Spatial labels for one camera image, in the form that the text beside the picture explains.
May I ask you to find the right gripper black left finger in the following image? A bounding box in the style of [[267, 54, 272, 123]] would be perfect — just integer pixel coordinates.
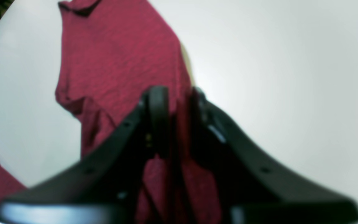
[[0, 86, 169, 224]]

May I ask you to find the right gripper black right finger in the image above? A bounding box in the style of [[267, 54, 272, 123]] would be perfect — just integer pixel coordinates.
[[191, 87, 358, 224]]

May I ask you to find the dark red t-shirt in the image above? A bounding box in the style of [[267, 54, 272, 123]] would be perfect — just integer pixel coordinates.
[[0, 0, 221, 224]]

